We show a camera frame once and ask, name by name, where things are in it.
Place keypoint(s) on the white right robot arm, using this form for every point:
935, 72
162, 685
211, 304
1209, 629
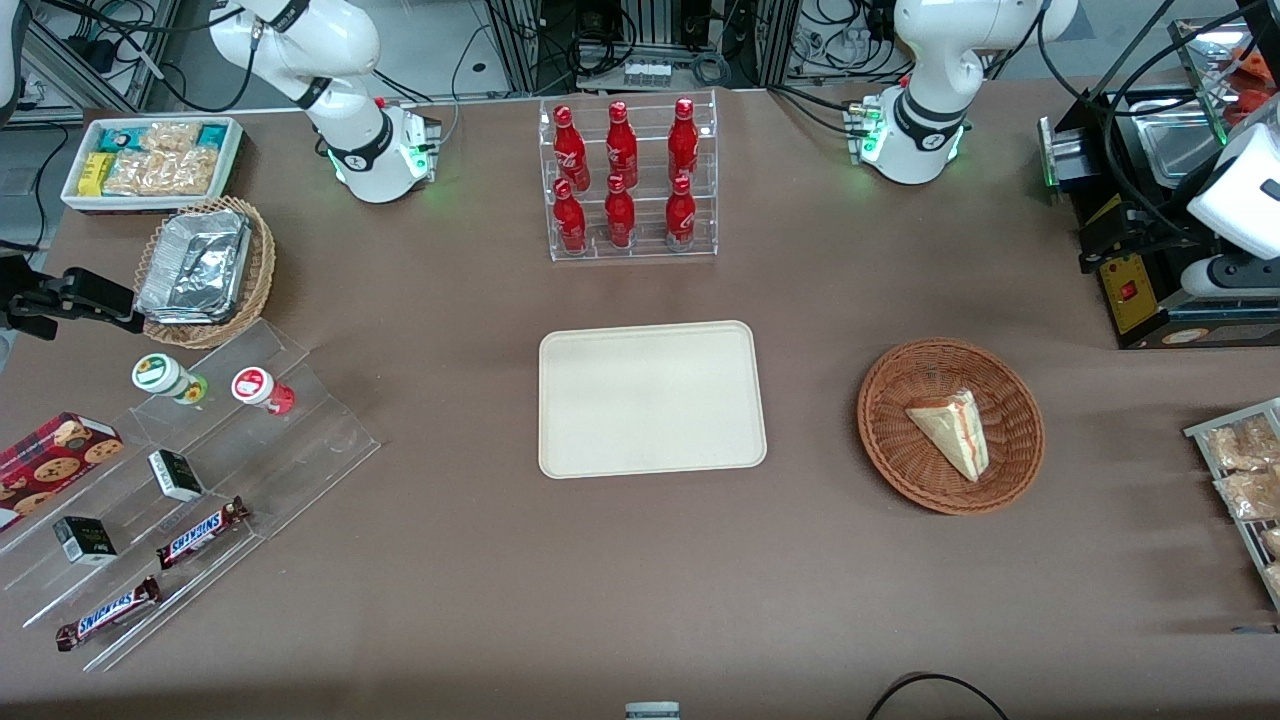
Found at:
370, 150

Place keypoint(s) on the snickers chocolate bar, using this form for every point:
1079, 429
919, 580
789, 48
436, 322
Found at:
108, 612
200, 533

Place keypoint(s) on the red cola bottle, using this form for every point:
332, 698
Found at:
570, 225
571, 155
620, 220
680, 220
621, 150
683, 145

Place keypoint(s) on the small grey block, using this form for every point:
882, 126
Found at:
652, 711

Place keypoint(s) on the clear acrylic bottle rack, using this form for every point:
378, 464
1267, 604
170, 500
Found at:
645, 250

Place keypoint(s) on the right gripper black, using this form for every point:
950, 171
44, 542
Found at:
22, 301

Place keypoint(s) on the light oval wicker basket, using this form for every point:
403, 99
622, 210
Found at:
258, 280

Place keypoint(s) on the red lid cup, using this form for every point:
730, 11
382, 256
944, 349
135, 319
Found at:
255, 386

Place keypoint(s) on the beige rectangular tray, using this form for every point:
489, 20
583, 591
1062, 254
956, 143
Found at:
650, 400

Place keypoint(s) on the brown round wicker basket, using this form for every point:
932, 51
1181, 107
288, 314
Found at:
900, 450

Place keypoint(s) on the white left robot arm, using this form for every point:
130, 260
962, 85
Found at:
915, 100

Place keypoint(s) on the clear acrylic step display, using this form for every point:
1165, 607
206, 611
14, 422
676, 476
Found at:
280, 450

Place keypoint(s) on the teal snack pack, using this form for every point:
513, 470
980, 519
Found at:
120, 138
213, 136

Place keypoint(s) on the white snack bin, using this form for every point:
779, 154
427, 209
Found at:
150, 203

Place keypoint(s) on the white power strip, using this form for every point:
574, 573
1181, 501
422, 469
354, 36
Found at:
647, 72

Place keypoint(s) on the small black box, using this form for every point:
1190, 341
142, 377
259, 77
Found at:
175, 475
85, 540

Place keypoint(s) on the small clear cookie bag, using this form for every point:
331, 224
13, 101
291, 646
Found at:
170, 136

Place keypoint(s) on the triangular sandwich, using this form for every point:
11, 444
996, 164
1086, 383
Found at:
952, 430

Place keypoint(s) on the aluminium foil container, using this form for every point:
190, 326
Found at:
195, 265

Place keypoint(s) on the black food warmer machine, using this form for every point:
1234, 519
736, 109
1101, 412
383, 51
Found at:
1130, 290

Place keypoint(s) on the red cookie box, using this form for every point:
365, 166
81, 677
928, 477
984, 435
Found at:
55, 460

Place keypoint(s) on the yellow snack pack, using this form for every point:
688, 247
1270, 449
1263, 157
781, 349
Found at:
95, 173

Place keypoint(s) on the green lid cup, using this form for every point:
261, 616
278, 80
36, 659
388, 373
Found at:
160, 374

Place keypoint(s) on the large clear cookie bag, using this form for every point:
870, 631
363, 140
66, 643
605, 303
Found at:
165, 172

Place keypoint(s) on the clear pastry bag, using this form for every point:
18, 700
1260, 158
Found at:
1250, 495
1240, 445
1273, 542

